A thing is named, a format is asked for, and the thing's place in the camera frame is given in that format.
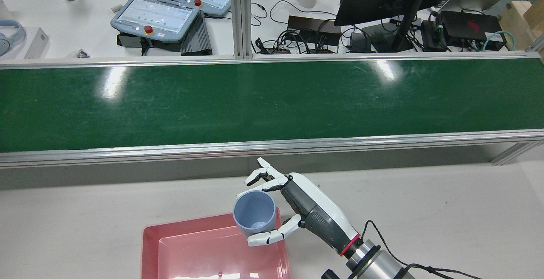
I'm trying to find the black power adapter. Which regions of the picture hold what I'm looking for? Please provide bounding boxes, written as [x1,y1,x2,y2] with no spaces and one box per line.
[420,19,448,52]

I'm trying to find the dark grey finned unit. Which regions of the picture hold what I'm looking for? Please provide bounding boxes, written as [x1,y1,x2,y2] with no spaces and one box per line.
[180,13,213,56]

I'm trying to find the pink plastic box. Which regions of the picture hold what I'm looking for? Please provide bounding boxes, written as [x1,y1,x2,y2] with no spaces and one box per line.
[140,206,293,279]

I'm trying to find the black computer tower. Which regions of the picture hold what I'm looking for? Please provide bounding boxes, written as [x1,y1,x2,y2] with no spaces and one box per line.
[287,15,343,46]

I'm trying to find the green conveyor belt aluminium frame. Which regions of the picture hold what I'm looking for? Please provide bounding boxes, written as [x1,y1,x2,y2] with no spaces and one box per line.
[0,51,544,169]

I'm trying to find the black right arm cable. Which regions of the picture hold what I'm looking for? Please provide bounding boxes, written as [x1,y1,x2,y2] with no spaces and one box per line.
[360,220,485,279]

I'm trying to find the light blue plastic cup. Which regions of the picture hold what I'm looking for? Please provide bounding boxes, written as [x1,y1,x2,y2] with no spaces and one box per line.
[232,190,277,239]

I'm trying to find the black box red logo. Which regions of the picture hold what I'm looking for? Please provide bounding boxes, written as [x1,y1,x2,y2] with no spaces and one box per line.
[439,10,507,51]

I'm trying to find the slanted aluminium frame leg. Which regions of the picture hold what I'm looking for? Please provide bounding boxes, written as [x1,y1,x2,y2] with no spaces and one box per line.
[491,142,544,167]

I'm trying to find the tangled black cables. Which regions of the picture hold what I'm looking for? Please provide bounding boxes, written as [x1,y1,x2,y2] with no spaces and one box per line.
[253,28,337,55]

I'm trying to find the aluminium profile post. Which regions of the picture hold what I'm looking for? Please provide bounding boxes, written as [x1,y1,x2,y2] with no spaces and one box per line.
[229,0,254,59]

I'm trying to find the thin black cable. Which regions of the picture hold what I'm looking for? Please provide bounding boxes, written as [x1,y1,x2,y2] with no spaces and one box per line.
[250,0,337,27]

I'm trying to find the teal cable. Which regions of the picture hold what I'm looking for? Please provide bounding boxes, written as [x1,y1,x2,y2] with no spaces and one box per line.
[482,30,517,53]

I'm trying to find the light blue headphones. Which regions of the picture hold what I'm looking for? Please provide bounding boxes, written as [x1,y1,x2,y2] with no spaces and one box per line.
[0,19,26,56]

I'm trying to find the metal electronics box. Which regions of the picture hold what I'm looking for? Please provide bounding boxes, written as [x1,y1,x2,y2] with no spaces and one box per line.
[118,32,182,54]

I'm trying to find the right white dexterous robot hand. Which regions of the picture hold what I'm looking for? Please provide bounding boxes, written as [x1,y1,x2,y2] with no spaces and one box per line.
[236,157,362,257]

